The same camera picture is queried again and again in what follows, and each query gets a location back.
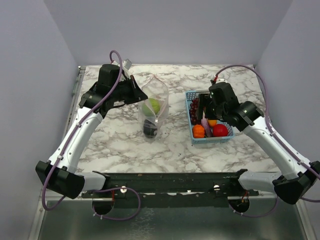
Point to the green orange toy mango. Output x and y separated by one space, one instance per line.
211 123

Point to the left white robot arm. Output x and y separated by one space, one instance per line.
114 88

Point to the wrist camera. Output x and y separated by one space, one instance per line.
127 64
217 80

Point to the clear pink zip top bag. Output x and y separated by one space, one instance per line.
157 89

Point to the light blue plastic basket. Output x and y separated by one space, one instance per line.
189 96

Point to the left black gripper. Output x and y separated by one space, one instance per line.
138 94

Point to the dark red toy grapes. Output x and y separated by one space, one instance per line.
193 111

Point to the dark purple toy eggplant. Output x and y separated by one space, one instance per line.
150 129

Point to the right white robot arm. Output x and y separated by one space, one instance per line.
297 173

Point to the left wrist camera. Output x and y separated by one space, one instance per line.
127 64

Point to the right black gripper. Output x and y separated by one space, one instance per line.
203 99

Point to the orange toy pumpkin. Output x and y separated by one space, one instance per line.
198 131

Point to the green toy cabbage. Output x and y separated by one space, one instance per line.
151 107

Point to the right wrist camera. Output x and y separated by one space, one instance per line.
217 80

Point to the aluminium rail frame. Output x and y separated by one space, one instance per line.
118 146

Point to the red toy tomato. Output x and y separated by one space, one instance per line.
220 130

